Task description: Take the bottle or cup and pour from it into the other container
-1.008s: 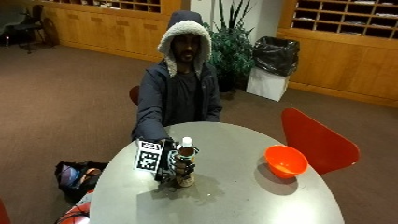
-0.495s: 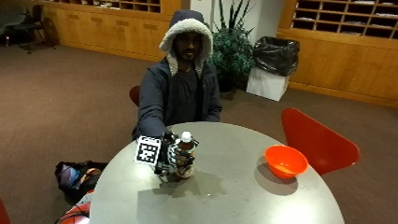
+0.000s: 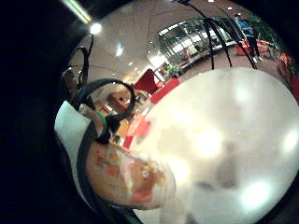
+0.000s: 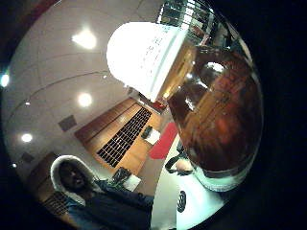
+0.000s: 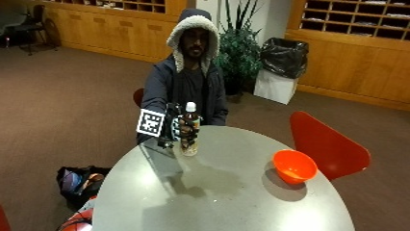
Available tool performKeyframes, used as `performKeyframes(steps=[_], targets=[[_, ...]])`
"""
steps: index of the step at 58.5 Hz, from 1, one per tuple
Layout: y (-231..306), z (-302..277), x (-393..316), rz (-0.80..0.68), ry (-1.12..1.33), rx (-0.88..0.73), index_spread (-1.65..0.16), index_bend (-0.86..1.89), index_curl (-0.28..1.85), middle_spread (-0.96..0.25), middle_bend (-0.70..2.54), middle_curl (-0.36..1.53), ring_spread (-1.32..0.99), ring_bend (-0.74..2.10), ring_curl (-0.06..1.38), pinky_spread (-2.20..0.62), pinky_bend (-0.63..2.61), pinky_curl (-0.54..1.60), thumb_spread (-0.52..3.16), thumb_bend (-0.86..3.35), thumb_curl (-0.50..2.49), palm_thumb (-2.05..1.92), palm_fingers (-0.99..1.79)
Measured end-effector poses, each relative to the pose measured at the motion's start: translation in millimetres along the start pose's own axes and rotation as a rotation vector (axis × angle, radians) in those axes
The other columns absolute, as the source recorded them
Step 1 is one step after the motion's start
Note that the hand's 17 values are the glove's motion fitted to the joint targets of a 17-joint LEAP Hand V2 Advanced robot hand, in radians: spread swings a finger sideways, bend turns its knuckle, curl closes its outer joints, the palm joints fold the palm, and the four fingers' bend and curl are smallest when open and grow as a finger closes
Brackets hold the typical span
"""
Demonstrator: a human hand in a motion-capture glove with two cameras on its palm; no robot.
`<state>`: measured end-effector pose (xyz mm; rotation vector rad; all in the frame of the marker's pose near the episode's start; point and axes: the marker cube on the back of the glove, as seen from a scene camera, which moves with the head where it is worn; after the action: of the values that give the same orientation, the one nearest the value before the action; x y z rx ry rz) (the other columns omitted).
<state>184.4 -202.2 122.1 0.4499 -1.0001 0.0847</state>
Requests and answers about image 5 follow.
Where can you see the brown bottle with white cap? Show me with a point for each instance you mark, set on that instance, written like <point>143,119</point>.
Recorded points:
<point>189,134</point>

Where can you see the white marker cube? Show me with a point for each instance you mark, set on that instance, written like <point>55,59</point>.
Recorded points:
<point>149,123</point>

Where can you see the red chair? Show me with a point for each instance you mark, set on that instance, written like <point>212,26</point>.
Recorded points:
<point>329,147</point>
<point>79,221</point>
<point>137,96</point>

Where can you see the person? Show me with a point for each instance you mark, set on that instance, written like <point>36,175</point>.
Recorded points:
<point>188,73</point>

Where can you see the potted green plant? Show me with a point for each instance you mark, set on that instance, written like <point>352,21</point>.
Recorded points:
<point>238,54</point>

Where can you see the orange plastic bowl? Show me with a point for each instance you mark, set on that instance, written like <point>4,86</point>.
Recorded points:
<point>293,166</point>

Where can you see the white bin with black bag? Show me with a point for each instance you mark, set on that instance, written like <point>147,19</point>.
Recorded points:
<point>280,70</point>

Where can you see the black backpack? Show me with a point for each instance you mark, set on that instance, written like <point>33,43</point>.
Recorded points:
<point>79,184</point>

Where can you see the long wooden cabinet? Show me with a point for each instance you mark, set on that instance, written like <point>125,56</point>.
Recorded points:
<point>111,25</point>

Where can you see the wooden cabinet with pigeonholes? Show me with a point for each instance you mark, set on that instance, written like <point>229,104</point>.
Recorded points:
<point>354,48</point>

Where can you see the black chair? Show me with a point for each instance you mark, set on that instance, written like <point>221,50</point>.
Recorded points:
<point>32,27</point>

